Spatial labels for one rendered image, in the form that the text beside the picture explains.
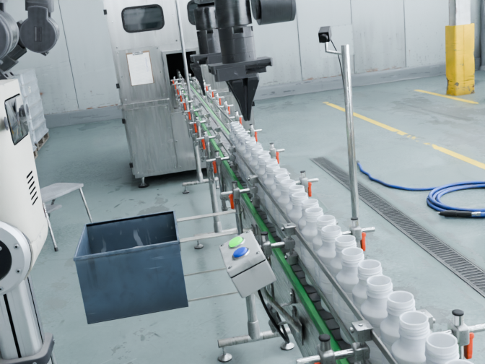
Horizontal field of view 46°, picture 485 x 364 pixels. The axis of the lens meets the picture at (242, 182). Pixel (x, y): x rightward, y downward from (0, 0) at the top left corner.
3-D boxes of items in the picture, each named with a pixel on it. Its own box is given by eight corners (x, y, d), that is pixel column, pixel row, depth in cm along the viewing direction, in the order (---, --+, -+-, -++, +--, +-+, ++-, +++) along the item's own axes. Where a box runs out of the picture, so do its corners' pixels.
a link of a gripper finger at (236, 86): (278, 119, 95) (271, 61, 93) (235, 126, 95) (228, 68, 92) (269, 113, 102) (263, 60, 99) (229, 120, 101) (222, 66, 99)
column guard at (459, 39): (478, 92, 933) (478, 22, 903) (455, 96, 928) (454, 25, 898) (465, 90, 971) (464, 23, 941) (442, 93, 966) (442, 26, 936)
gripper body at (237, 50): (275, 68, 93) (269, 22, 92) (212, 78, 92) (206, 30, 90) (266, 66, 100) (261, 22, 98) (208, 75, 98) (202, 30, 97)
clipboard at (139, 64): (154, 83, 571) (149, 50, 562) (130, 86, 568) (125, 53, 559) (154, 83, 574) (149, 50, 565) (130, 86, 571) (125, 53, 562)
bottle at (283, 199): (278, 242, 149) (271, 180, 145) (299, 237, 151) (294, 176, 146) (286, 250, 144) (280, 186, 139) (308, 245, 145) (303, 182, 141)
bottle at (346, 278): (361, 351, 98) (355, 261, 93) (333, 339, 102) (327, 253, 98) (382, 336, 102) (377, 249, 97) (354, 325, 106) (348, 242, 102)
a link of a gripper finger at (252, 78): (265, 120, 95) (258, 63, 93) (222, 128, 94) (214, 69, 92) (258, 115, 102) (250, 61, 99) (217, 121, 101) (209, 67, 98)
